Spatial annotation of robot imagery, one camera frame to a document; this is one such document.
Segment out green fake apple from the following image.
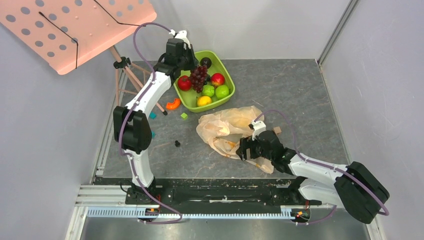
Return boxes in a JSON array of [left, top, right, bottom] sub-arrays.
[[215, 84, 230, 100]]

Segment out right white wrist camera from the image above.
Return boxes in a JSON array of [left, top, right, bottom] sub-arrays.
[[248, 120, 266, 141]]

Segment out small green cube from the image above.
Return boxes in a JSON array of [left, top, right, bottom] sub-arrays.
[[180, 112, 188, 120]]

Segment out small wooden block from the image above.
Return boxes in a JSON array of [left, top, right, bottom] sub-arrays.
[[273, 126, 282, 135]]

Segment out orange curved toy block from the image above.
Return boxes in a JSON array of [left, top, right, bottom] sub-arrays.
[[165, 98, 181, 110]]

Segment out purple cable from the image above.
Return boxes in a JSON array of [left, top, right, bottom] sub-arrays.
[[253, 109, 390, 226], [118, 22, 184, 225]]

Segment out red fake apple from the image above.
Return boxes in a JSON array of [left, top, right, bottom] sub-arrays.
[[210, 72, 226, 88]]

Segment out teal toy block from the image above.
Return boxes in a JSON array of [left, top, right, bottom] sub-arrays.
[[149, 112, 157, 119]]

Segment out pink perforated music stand desk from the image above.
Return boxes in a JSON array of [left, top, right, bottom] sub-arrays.
[[0, 0, 157, 75]]

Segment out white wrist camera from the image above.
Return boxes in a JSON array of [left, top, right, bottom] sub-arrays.
[[169, 29, 192, 49], [248, 120, 266, 141]]

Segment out red fake pomegranate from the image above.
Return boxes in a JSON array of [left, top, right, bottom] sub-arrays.
[[177, 75, 192, 92]]

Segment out dark purple fake plum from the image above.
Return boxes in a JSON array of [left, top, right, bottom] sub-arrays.
[[199, 57, 212, 69]]

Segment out aluminium frame rail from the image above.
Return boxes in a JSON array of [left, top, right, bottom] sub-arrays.
[[65, 185, 386, 240]]

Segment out beige plastic banana-print bag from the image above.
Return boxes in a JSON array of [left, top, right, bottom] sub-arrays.
[[196, 105, 262, 160]]

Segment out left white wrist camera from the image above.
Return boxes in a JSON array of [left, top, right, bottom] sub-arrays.
[[169, 29, 192, 49]]

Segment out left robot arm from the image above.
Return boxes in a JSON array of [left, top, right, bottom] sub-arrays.
[[113, 37, 198, 204]]

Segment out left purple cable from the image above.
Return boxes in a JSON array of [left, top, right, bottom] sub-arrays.
[[118, 22, 184, 225]]

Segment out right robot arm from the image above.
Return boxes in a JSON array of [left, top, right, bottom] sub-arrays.
[[236, 130, 390, 224]]

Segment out green plastic basin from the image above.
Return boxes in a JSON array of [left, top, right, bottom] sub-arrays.
[[173, 50, 236, 113]]

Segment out green bumpy fake fruit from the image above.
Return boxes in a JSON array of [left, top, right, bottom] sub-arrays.
[[202, 84, 215, 98]]

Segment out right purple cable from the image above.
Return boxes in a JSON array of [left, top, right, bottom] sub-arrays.
[[253, 109, 390, 226]]

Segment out pink music stand tripod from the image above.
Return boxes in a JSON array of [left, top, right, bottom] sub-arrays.
[[108, 45, 168, 116]]

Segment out yellow fake lemon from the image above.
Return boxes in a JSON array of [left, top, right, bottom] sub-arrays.
[[196, 95, 213, 107]]

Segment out red fake grape bunch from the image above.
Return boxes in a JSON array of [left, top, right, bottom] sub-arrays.
[[188, 65, 208, 93]]

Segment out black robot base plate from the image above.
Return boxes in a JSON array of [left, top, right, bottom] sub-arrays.
[[125, 178, 322, 206]]

